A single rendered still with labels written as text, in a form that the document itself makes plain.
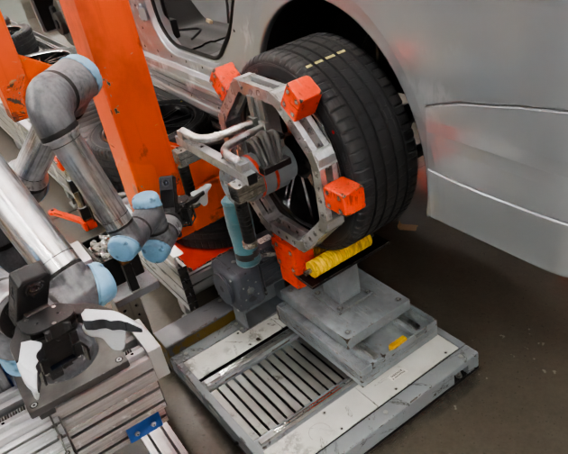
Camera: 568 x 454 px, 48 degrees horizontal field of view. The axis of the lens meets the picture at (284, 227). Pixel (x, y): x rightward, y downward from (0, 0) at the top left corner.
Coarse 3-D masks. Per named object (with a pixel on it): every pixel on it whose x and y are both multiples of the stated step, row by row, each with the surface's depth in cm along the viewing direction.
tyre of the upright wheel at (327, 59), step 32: (320, 32) 197; (256, 64) 194; (288, 64) 180; (320, 64) 179; (352, 64) 181; (352, 96) 176; (384, 96) 180; (352, 128) 174; (384, 128) 178; (352, 160) 175; (384, 160) 179; (416, 160) 186; (384, 192) 185; (352, 224) 189; (384, 224) 202
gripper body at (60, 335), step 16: (0, 304) 90; (48, 304) 88; (64, 304) 88; (0, 320) 89; (32, 320) 85; (48, 320) 85; (64, 320) 85; (48, 336) 83; (64, 336) 86; (48, 352) 85; (64, 352) 87; (80, 352) 88; (48, 368) 85; (64, 368) 87
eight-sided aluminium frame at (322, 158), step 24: (240, 96) 203; (264, 96) 181; (240, 120) 213; (288, 120) 176; (312, 120) 176; (240, 144) 218; (312, 144) 174; (312, 168) 176; (336, 168) 178; (264, 216) 218; (336, 216) 184; (288, 240) 210; (312, 240) 196
